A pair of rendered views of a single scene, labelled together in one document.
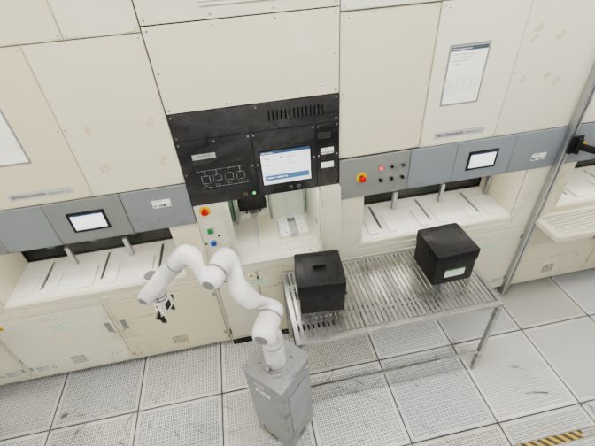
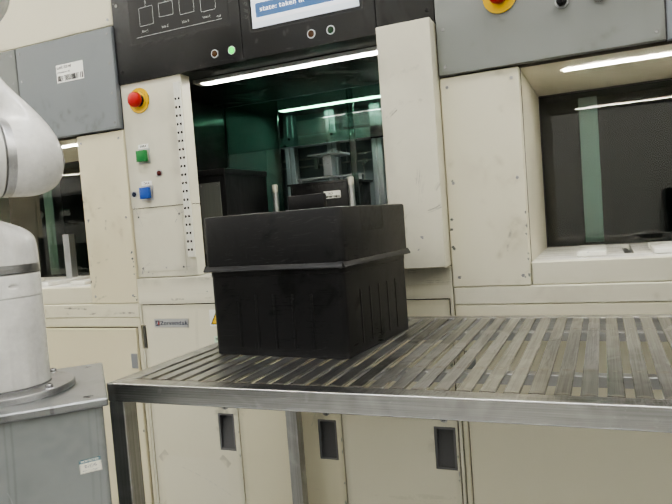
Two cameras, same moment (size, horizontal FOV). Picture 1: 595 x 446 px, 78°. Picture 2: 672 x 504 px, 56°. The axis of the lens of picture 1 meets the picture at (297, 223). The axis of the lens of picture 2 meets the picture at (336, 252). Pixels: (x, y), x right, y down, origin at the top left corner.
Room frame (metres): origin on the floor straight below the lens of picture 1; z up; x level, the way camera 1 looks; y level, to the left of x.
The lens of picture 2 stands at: (0.57, -0.77, 0.99)
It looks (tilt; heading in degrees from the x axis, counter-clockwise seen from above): 3 degrees down; 31
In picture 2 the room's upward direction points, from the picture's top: 4 degrees counter-clockwise
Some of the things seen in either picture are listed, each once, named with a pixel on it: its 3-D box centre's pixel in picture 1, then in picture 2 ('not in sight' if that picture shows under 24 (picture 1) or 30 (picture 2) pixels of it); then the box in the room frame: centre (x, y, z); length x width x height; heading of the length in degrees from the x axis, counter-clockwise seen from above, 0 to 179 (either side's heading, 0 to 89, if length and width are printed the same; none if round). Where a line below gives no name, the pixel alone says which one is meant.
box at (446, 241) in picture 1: (444, 253); not in sight; (1.73, -0.96, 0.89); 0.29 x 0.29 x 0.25; 10
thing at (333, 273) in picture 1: (319, 271); (309, 228); (1.57, -0.11, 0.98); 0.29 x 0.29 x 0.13; 3
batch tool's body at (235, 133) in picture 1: (266, 211); (338, 224); (2.25, 0.22, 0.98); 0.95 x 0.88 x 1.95; 8
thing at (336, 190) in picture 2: (250, 189); (331, 199); (2.43, 0.35, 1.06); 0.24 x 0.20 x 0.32; 98
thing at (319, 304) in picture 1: (320, 286); (314, 296); (1.57, -0.11, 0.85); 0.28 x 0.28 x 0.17; 3
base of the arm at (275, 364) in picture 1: (274, 351); (3, 333); (1.13, 0.18, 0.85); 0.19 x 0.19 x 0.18
